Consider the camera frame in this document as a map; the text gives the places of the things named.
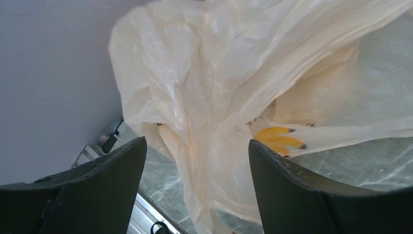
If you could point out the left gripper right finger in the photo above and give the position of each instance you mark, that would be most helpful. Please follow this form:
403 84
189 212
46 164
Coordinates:
295 200

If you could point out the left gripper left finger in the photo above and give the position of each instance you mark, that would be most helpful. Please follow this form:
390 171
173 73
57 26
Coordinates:
96 197

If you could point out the orange translucent plastic bag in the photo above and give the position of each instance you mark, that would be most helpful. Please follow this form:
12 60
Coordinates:
200 79

